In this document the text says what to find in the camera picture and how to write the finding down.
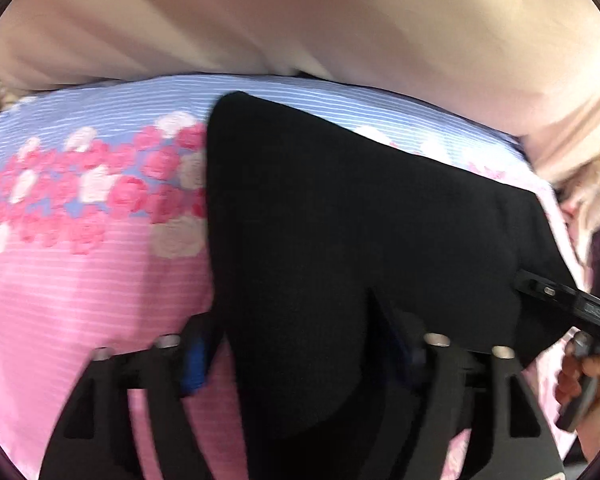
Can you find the black pants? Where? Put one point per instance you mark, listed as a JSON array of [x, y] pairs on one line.
[[315, 234]]

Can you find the pink rose bed sheet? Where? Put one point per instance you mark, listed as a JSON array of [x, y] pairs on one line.
[[102, 220]]

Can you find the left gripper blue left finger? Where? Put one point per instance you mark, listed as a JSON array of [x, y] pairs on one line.
[[93, 437]]

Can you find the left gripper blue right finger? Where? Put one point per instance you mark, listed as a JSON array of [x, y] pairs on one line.
[[440, 391]]

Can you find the beige curtain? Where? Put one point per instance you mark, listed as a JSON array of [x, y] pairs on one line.
[[516, 65]]

